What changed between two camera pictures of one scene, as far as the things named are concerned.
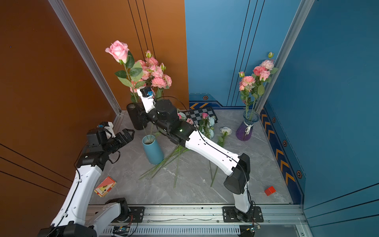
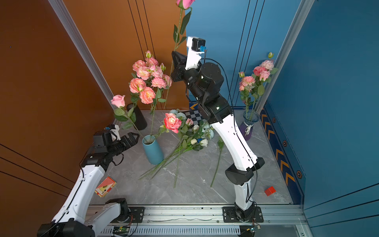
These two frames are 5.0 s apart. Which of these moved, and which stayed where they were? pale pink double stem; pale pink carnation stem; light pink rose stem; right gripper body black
Moved: right gripper body black; light pink rose stem
Stayed: pale pink carnation stem; pale pink double stem
